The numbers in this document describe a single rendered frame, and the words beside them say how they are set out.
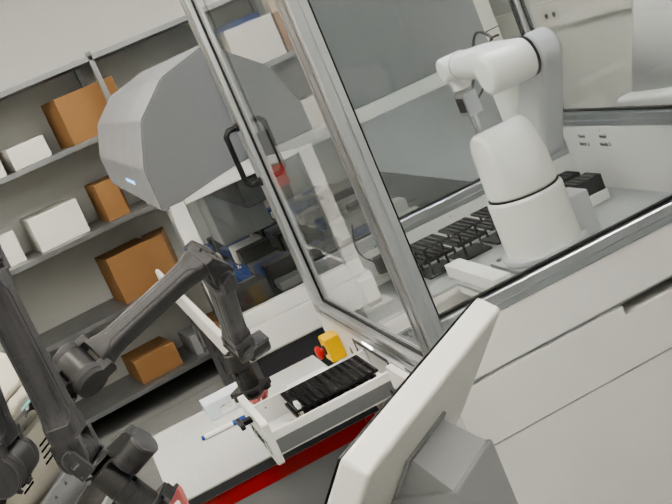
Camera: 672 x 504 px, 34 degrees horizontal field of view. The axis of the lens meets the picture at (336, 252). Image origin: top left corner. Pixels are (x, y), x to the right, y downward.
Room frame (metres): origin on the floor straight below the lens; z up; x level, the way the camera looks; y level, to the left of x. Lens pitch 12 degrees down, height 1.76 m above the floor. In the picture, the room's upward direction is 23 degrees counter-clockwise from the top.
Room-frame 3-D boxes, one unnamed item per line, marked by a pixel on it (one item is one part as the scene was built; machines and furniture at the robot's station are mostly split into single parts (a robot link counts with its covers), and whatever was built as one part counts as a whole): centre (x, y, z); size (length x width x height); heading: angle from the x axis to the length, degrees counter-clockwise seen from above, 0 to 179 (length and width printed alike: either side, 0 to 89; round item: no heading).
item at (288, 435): (2.57, 0.14, 0.86); 0.40 x 0.26 x 0.06; 102
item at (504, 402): (2.66, -0.45, 0.87); 1.02 x 0.95 x 0.14; 12
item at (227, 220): (4.34, 0.06, 1.13); 1.78 x 1.14 x 0.45; 12
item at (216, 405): (3.13, 0.49, 0.79); 0.13 x 0.09 x 0.05; 103
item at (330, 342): (2.91, 0.12, 0.88); 0.07 x 0.05 x 0.07; 12
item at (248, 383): (2.78, 0.35, 0.92); 0.10 x 0.07 x 0.07; 59
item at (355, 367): (2.57, 0.15, 0.87); 0.22 x 0.18 x 0.06; 102
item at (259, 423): (2.53, 0.34, 0.87); 0.29 x 0.02 x 0.11; 12
